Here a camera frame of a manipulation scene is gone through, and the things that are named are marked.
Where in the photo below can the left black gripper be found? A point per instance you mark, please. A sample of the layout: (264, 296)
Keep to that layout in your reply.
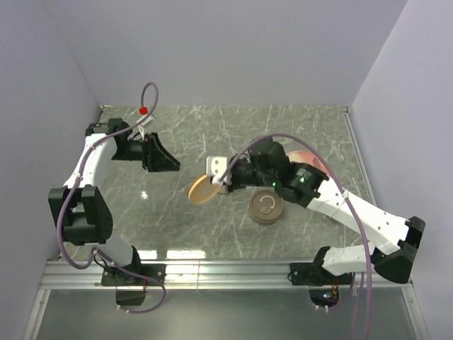
(156, 158)

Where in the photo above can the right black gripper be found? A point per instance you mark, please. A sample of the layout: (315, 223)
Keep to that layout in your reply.
(234, 183)

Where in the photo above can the brown round lid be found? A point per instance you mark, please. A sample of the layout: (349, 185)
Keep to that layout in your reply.
(266, 201)

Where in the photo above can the beige round lid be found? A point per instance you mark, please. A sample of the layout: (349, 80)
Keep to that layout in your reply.
(202, 190)

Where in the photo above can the brown steel lunch container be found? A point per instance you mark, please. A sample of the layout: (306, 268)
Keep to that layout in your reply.
(265, 219)

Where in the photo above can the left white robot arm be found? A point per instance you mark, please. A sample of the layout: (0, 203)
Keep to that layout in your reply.
(81, 215)

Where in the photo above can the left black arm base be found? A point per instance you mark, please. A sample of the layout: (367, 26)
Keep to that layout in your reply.
(131, 281)

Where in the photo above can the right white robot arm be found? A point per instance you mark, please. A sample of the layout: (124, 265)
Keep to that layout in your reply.
(389, 243)

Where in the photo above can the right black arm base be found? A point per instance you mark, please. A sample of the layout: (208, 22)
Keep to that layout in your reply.
(327, 291)

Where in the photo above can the beige steel lunch container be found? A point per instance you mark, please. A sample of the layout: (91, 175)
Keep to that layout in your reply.
(223, 189)

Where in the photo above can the pink white plate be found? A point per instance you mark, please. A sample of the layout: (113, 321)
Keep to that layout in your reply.
(301, 156)

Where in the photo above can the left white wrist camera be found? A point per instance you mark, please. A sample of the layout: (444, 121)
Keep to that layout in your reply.
(147, 115)

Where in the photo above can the aluminium rail frame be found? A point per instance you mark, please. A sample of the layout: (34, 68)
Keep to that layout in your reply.
(226, 276)

